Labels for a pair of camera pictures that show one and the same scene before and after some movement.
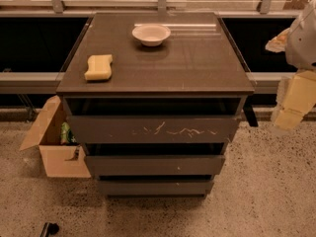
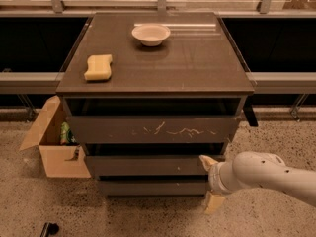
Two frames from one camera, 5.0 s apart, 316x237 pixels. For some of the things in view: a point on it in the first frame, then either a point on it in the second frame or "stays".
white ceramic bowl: x=151 y=35 stays
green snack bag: x=67 y=136 stays
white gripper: x=303 y=44 -> x=214 y=178
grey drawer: x=157 y=167 stays
